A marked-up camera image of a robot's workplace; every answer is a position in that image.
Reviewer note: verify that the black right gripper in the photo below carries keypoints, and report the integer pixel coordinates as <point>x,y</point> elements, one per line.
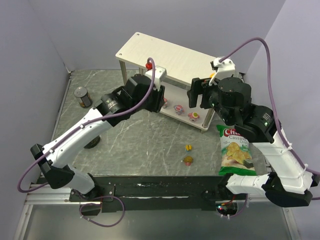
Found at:
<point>203,92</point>

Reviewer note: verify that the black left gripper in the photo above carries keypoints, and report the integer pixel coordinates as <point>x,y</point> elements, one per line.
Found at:
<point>157,99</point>

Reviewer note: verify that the pink white toy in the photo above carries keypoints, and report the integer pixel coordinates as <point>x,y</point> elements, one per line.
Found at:
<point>165,103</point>

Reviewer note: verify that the pink toy with blue bows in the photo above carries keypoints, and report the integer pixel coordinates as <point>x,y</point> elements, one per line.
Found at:
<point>179,110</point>

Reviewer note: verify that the pink toy with green hat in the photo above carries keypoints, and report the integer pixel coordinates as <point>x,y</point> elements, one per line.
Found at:
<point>193,116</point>

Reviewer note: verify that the olive brown pink toy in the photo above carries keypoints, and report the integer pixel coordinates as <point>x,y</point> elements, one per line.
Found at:
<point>188,160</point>

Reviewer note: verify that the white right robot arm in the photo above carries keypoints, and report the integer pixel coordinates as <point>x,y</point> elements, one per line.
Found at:
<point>289,184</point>

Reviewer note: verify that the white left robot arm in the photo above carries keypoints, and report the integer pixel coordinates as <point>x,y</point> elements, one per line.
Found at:
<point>54,158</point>

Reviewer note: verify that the two-tier white wooden shelf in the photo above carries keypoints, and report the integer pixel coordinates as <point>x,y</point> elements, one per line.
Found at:
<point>182,65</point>

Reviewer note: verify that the small yellow blue toy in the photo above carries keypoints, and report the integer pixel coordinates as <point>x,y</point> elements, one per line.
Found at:
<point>188,148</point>

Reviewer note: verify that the small dark metal can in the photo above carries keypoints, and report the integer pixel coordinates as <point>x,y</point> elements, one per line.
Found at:
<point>82,96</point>

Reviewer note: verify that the green cassava chips bag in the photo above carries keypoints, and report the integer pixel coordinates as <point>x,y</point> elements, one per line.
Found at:
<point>236,157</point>

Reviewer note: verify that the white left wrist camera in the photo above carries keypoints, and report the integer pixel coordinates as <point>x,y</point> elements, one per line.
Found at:
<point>156,73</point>

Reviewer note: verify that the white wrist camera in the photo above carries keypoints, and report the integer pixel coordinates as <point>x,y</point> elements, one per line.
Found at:
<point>222,69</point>
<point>156,73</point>

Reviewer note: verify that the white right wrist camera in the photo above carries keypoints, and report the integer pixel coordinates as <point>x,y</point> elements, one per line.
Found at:
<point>222,69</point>

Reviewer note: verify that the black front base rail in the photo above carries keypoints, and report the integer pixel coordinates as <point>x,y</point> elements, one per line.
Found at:
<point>141,193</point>

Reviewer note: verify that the aluminium frame rail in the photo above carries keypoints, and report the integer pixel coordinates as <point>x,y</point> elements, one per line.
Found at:
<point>48,196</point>

